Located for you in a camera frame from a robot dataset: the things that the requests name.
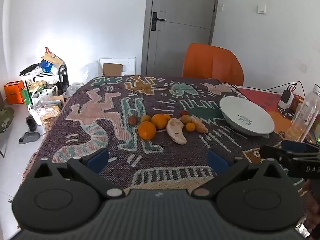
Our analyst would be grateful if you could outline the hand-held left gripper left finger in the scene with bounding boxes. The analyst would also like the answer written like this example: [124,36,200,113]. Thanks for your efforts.
[32,148,125,199]

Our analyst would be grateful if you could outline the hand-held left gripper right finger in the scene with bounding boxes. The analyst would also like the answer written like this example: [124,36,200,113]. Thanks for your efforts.
[191,149,288,199]

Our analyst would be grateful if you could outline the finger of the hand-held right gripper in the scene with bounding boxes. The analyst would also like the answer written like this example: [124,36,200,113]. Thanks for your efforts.
[259,145,300,166]
[280,140,320,156]

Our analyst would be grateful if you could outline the orange-tan long root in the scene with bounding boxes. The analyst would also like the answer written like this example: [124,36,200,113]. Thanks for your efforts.
[190,115,209,134]

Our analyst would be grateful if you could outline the white plate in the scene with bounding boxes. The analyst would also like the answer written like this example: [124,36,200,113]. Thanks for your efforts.
[219,96,275,136]

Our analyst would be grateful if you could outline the pale beige long root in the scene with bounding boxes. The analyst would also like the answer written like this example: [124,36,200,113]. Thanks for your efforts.
[166,118,188,145]

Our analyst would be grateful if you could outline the large orange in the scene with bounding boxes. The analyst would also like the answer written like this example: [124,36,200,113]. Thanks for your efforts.
[138,121,157,141]

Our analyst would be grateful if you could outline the medium orange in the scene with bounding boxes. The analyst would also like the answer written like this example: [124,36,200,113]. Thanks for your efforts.
[151,114,167,130]

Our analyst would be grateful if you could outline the person's right hand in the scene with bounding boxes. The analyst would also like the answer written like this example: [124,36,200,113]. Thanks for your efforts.
[298,180,320,238]

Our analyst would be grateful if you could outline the clear plastic bottle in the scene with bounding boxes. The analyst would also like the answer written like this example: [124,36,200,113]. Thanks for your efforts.
[285,84,320,143]

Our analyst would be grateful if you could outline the printed woven blanket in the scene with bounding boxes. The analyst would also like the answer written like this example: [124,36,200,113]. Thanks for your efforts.
[21,75,312,193]

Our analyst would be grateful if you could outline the amber orange box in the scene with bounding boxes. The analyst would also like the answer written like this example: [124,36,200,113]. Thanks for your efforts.
[290,95,305,113]

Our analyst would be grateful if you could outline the white charger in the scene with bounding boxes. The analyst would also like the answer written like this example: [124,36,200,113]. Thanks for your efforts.
[278,91,296,109]

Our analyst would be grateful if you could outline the red printed mat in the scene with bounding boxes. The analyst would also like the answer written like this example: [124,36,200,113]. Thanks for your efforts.
[236,86,320,142]

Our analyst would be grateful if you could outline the clear plastic bags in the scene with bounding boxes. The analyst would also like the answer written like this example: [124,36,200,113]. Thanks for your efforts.
[27,97,64,132]

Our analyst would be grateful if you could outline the grey slipper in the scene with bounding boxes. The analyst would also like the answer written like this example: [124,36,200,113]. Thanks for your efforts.
[19,132,41,145]

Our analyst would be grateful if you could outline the black slipper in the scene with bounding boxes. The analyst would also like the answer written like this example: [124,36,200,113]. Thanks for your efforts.
[26,116,38,131]

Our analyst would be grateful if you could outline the white plastic bag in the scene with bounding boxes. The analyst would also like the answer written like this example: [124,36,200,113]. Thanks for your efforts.
[79,61,103,84]

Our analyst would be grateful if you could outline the black shelf rack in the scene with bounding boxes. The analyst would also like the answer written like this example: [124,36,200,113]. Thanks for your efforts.
[20,64,69,105]

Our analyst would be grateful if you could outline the cardboard box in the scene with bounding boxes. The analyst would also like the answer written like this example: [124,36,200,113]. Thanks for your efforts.
[102,63,124,77]

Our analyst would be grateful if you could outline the green box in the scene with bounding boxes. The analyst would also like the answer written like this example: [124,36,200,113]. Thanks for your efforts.
[21,87,32,105]

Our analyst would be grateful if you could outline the orange chair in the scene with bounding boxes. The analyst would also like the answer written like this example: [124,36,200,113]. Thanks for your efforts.
[182,43,244,87]

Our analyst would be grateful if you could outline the dark green cloth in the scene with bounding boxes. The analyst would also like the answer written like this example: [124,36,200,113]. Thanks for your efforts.
[0,107,15,133]

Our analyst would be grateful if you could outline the white foam board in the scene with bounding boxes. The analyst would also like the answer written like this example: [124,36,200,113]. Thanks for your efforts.
[98,57,137,77]

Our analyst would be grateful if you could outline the blue packet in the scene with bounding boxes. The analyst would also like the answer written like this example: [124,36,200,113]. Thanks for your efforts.
[41,60,53,73]

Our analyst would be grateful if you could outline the brown paper bag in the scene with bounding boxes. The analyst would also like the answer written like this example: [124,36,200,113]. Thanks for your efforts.
[41,47,64,67]

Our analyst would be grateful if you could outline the grey door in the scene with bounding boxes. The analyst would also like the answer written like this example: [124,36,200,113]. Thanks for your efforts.
[141,0,220,77]

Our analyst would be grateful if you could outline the black door handle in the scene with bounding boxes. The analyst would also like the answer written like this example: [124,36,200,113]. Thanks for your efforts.
[151,12,166,31]

